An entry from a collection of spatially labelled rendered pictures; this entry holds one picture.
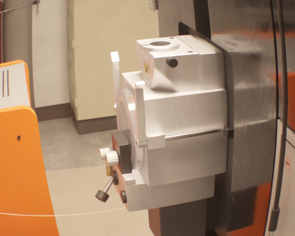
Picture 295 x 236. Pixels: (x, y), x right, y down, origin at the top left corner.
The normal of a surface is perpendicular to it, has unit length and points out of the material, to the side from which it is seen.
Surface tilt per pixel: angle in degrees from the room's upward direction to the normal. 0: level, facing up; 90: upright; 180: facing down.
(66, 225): 0
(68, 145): 0
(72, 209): 0
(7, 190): 90
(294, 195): 90
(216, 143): 90
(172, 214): 90
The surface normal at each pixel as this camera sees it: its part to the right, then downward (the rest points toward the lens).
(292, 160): -0.97, 0.13
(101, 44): 0.25, 0.32
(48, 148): -0.05, -0.94
